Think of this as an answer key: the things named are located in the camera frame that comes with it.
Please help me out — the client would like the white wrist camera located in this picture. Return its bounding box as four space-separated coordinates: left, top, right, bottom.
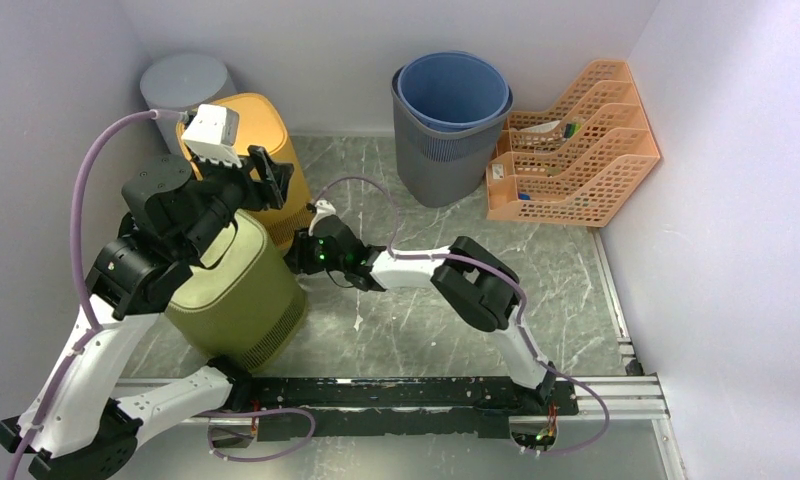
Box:
308 199 337 236
180 104 242 167

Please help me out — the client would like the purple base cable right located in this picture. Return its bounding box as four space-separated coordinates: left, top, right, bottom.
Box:
519 443 574 460

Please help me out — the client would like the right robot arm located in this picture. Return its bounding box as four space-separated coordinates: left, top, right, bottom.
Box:
284 215 556 414

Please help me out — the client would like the yellow mesh waste basket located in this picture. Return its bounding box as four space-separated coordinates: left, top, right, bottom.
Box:
213 93 313 253

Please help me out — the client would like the orange plastic file organizer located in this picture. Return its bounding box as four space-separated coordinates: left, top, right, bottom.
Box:
486 59 660 228

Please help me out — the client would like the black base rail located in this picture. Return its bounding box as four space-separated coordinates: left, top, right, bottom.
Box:
208 376 579 441

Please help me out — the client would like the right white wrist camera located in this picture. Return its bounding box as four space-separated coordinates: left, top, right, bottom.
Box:
308 199 337 236

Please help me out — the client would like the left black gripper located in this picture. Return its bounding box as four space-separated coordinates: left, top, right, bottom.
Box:
180 143 296 259

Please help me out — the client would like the olive green mesh basket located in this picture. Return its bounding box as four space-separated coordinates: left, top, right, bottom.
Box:
164 211 309 374

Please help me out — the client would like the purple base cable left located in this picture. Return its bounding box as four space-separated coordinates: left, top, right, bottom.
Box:
201 407 318 464

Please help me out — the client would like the dark grey mesh basket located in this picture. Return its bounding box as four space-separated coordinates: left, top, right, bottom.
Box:
391 72 513 208

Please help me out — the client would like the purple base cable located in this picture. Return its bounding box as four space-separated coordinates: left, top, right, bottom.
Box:
201 407 318 464
519 443 574 460

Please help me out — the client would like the blue plastic bucket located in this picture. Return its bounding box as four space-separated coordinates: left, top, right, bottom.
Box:
396 51 511 132

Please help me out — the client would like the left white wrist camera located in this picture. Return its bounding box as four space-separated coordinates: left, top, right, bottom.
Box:
180 104 242 167

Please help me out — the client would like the light grey plastic bucket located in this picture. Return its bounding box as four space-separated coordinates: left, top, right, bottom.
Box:
139 53 239 154

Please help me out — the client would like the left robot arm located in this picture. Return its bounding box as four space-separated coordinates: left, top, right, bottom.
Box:
0 146 294 479

